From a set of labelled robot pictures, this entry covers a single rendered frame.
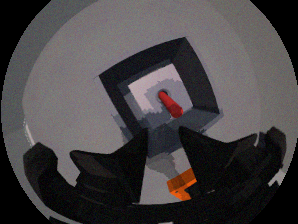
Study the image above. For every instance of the red peg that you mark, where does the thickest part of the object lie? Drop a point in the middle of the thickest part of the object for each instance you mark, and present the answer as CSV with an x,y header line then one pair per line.
x,y
174,109

